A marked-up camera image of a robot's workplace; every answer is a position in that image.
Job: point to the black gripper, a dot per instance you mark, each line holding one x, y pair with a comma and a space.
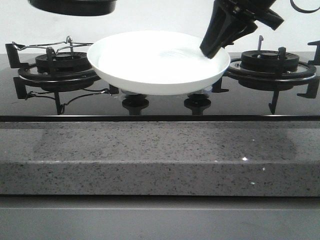
234, 19

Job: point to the white round plate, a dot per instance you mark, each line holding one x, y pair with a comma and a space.
156, 62

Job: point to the black frying pan mint handle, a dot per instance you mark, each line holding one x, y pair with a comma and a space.
87, 8

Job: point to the black glass gas hob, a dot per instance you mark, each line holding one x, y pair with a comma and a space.
230, 100

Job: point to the right silver stove knob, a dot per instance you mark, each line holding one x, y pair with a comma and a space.
206, 90

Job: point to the silver stove knob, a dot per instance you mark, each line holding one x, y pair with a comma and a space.
206, 90
128, 93

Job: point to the right black burner pan support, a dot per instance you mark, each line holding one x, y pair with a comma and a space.
276, 71

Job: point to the black burner pan support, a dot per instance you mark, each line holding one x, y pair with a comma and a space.
276, 71
53, 73

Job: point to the left silver stove knob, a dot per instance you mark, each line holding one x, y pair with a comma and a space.
128, 93

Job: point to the left black burner pan support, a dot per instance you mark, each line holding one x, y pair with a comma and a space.
53, 73

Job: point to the grey cabinet front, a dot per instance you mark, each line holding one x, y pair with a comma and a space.
159, 218

